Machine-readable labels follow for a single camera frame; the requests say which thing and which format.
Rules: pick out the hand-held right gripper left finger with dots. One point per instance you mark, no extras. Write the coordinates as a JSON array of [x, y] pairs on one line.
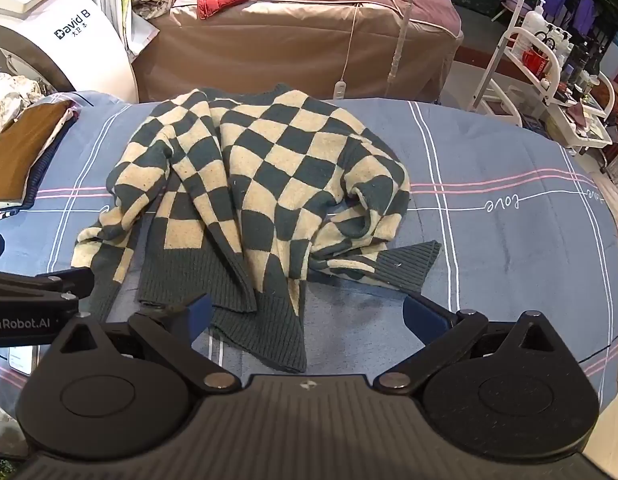
[[198, 314]]

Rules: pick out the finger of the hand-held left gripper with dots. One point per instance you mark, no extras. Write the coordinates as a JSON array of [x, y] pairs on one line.
[[49, 282]]

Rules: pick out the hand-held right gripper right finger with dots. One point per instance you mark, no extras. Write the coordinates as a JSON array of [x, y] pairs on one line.
[[423, 316]]

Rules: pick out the green and cream checkered sweater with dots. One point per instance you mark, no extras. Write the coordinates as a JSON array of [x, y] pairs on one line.
[[289, 160]]

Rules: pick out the blue striped bedsheet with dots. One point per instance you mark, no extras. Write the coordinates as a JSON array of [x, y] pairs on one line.
[[489, 260]]

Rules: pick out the navy folded garment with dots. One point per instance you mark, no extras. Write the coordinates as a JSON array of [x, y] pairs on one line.
[[46, 160]]

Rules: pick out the brown folded garment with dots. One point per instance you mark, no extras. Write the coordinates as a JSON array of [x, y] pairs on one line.
[[19, 155]]

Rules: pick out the floral cloth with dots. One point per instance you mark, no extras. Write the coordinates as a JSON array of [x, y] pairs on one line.
[[9, 105]]

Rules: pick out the white round machine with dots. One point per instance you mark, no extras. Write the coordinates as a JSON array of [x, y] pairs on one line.
[[64, 35]]

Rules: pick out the red container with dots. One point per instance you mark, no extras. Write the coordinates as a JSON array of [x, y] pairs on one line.
[[536, 64]]

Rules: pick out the brown covered massage bed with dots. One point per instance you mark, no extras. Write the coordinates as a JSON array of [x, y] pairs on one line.
[[289, 45]]

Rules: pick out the white trolley cart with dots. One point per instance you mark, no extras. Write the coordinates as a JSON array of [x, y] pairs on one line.
[[509, 40]]

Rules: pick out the white pump bottle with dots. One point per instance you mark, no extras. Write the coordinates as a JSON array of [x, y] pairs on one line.
[[535, 22]]

